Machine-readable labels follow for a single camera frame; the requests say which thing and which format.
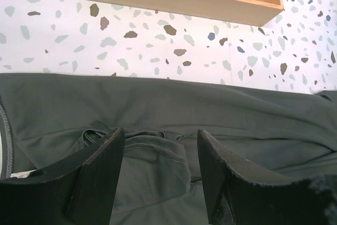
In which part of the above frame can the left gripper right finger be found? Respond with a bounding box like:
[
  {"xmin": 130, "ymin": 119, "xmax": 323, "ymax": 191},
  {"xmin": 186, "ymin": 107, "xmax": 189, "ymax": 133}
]
[{"xmin": 197, "ymin": 130, "xmax": 336, "ymax": 224}]

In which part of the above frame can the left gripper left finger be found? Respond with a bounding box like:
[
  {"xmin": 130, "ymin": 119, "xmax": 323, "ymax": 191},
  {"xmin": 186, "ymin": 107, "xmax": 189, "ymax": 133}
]
[{"xmin": 1, "ymin": 128, "xmax": 125, "ymax": 224}]

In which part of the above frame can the dark grey t shirt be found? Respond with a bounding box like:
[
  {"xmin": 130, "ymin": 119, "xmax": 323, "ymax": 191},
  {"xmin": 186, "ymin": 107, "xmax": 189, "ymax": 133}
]
[{"xmin": 1, "ymin": 74, "xmax": 336, "ymax": 224}]

